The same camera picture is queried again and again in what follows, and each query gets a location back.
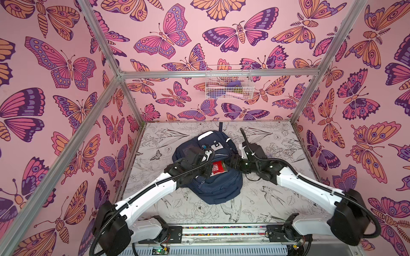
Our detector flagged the green circuit board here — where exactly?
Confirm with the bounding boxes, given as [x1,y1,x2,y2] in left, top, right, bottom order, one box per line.
[152,246,169,256]

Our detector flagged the white wire wall basket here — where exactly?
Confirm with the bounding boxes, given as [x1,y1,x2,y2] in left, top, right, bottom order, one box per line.
[204,65,255,101]

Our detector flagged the red pencil case package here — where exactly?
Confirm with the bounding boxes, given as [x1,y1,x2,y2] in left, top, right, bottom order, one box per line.
[211,161,228,176]

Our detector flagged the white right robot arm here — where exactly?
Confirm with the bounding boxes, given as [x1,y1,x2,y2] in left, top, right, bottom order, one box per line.
[230,129,382,246]

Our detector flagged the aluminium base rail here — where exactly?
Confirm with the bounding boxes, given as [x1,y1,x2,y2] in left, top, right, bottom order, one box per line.
[118,220,364,256]

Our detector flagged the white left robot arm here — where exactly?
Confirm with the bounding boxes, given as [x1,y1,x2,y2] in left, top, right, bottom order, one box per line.
[89,147,215,256]

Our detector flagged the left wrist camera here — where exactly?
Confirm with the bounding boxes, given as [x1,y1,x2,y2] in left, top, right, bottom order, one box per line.
[185,147,214,166]

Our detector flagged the purple item in basket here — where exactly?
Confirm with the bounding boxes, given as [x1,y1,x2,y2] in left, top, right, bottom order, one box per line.
[226,81,242,87]

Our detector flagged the pink item in basket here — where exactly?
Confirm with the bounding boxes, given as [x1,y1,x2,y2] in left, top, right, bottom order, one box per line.
[224,92,245,99]

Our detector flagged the navy blue backpack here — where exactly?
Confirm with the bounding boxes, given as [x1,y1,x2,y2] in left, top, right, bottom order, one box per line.
[172,130,243,205]

